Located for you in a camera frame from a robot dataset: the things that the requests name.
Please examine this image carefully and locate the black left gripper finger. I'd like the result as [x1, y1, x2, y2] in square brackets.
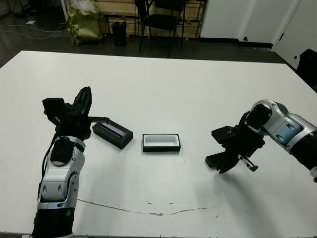
[73, 86, 89, 117]
[83, 86, 94, 117]

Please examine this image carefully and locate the black box lid blue print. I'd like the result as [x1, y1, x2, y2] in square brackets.
[91, 120, 134, 150]

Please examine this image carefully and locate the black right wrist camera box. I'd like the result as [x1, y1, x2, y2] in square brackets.
[211, 125, 236, 145]

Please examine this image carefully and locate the black box base white insert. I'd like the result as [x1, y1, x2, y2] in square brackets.
[142, 133, 181, 153]

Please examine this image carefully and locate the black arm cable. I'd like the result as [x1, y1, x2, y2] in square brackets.
[41, 133, 59, 179]
[238, 111, 251, 128]

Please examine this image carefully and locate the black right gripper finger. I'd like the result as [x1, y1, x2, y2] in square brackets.
[217, 157, 240, 175]
[218, 148, 233, 160]

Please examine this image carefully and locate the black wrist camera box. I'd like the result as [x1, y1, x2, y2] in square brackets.
[42, 98, 65, 121]
[211, 125, 236, 145]

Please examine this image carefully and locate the white floor cable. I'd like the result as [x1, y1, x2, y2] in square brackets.
[0, 23, 69, 40]

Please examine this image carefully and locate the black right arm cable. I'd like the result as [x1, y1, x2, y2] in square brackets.
[238, 111, 251, 128]

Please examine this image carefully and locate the black mesh chair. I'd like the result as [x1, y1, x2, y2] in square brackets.
[134, 0, 187, 59]

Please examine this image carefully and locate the black waste bin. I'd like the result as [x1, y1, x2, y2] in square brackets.
[111, 21, 127, 47]

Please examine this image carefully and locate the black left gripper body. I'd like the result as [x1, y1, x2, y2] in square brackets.
[54, 103, 111, 141]

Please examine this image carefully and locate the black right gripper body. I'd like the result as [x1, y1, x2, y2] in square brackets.
[221, 125, 265, 173]

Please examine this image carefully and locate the black baseboard strip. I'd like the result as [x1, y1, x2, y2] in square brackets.
[199, 37, 273, 50]

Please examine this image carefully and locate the black chair backrest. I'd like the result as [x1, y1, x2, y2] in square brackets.
[296, 49, 317, 96]

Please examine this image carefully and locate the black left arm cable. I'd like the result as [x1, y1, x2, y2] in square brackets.
[41, 133, 59, 179]

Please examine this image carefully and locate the white partition post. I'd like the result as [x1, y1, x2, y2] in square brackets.
[61, 0, 69, 24]

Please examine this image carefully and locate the yellow-green sack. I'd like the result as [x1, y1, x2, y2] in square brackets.
[66, 4, 104, 47]

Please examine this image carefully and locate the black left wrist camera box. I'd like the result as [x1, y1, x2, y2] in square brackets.
[42, 98, 65, 121]

